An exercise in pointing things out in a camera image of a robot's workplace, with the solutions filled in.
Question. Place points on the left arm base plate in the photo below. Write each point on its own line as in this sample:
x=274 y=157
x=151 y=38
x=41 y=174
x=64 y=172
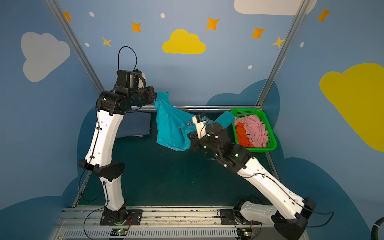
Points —
x=122 y=217

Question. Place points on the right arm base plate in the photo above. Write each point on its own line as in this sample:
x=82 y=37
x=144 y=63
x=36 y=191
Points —
x=233 y=217

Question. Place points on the aluminium right corner post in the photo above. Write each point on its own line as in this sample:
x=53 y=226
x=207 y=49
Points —
x=291 y=34

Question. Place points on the green circuit board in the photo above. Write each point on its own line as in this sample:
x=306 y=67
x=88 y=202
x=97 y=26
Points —
x=244 y=234
x=119 y=232

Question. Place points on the folded grey-blue t-shirt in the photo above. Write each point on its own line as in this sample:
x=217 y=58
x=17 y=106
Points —
x=135 y=124

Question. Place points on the aluminium back frame rail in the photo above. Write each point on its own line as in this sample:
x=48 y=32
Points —
x=200 y=108

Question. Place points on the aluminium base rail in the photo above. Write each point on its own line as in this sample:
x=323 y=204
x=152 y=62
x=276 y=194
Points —
x=157 y=223

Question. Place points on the orange t-shirt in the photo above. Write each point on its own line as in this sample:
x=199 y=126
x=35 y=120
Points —
x=243 y=139

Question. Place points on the right green circuit board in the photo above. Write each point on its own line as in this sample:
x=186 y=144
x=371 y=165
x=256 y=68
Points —
x=244 y=234

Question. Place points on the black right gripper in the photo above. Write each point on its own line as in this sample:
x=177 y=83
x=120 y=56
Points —
x=195 y=141

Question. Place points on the aluminium right frame rail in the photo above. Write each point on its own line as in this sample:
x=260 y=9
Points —
x=272 y=166

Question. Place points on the teal printed t-shirt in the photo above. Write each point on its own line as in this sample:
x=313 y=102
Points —
x=173 y=125

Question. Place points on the aluminium left corner post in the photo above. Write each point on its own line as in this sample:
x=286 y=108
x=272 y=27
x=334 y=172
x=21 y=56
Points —
x=59 y=15

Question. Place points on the pink t-shirt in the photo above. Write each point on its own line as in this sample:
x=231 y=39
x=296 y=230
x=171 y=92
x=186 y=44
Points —
x=256 y=130

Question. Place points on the left green circuit board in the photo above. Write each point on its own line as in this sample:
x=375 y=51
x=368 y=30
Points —
x=119 y=232

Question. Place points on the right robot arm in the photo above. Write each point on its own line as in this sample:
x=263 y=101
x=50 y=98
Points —
x=288 y=212

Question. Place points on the aluminium corner post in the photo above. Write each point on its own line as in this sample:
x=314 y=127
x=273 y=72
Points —
x=59 y=15
x=291 y=34

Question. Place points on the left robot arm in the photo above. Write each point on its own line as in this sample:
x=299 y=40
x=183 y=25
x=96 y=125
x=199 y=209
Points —
x=110 y=110

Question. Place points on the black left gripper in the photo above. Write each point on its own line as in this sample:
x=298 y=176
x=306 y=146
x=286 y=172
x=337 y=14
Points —
x=151 y=94

